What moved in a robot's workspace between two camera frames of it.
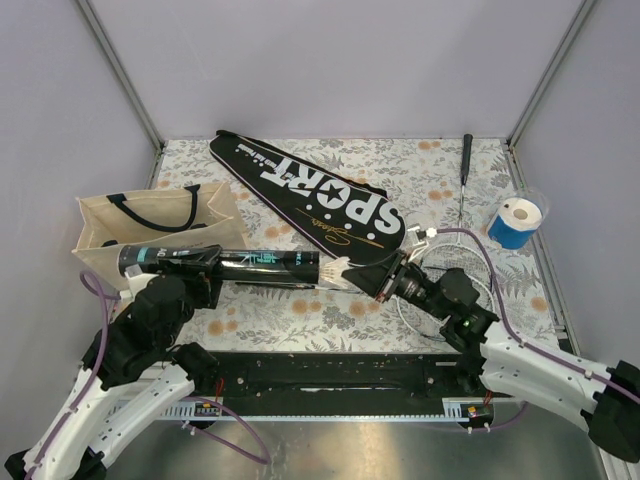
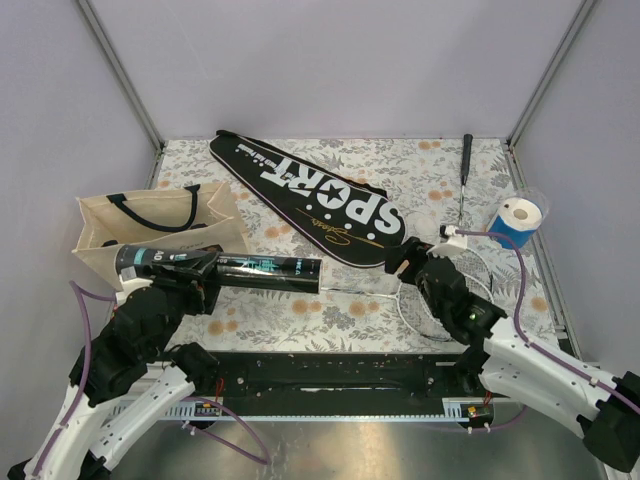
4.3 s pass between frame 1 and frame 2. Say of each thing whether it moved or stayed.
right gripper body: moved
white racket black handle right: stayed
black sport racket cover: stayed
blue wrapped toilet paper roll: stayed
